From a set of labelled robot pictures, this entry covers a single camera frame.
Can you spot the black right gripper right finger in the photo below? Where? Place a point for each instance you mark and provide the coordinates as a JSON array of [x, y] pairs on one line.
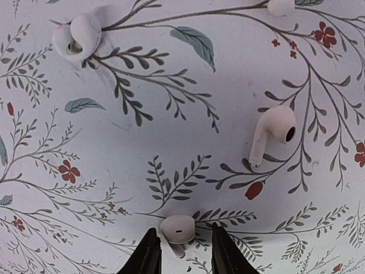
[[226, 256]]

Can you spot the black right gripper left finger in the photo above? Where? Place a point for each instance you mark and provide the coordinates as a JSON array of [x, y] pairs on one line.
[[147, 257]]

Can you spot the cream earbud with stem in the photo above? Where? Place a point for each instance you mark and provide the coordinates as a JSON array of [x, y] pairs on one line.
[[278, 121]]

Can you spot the white earbud silicone tip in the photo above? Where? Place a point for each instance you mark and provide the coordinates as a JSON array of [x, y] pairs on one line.
[[78, 40]]

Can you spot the white earbud partial top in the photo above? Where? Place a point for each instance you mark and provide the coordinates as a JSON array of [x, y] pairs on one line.
[[280, 8]]

